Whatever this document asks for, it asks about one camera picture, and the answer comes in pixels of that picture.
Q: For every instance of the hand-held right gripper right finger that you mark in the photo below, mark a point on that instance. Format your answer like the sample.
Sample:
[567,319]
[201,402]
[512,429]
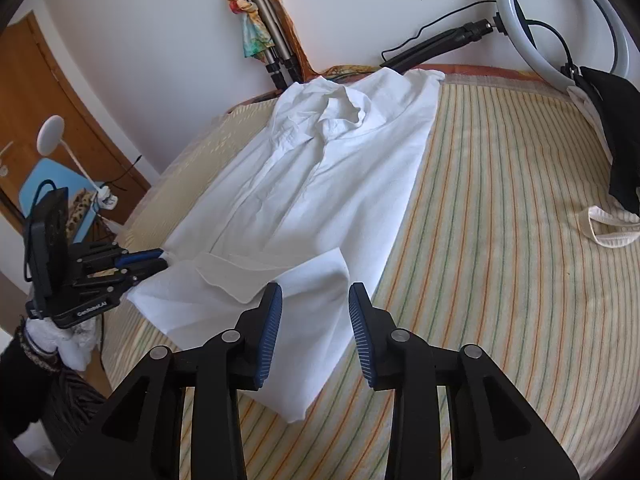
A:
[362,335]

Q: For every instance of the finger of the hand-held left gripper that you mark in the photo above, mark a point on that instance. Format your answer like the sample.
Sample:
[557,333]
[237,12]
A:
[127,277]
[145,256]

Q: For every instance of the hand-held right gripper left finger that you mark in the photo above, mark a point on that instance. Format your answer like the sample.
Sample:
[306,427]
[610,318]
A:
[267,340]

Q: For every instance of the white shirt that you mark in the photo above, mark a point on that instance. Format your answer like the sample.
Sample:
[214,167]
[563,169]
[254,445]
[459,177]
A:
[325,185]

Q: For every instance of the person's left forearm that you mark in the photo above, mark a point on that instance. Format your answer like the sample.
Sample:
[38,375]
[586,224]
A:
[20,385]

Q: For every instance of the person's left hand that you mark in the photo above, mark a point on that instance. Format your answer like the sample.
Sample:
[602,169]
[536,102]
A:
[65,345]

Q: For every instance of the white power strip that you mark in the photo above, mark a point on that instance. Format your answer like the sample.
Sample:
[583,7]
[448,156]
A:
[106,200]

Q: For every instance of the leopard print cloth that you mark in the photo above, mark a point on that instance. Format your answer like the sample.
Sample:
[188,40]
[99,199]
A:
[80,210]

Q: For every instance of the person's dark striped clothing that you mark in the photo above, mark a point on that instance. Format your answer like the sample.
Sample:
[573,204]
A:
[75,400]

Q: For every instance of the blue chair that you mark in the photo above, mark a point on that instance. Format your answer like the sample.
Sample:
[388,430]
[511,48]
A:
[45,172]

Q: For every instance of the white desk lamp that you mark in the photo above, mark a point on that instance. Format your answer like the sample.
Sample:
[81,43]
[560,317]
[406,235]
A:
[51,132]

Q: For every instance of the yellow striped blanket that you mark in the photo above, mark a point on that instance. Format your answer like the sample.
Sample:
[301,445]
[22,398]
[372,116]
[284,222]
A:
[500,260]

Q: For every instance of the wooden door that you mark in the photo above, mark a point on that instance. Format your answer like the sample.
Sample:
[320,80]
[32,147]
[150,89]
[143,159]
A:
[50,75]

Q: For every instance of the colourful braided scarf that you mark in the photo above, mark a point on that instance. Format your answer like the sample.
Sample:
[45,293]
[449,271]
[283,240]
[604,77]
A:
[252,35]

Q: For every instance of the orange patterned cloth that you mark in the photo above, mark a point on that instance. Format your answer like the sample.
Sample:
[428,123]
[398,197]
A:
[292,25]

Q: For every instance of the silver camera tripod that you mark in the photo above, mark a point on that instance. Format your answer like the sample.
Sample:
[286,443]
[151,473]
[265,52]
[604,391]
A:
[280,45]

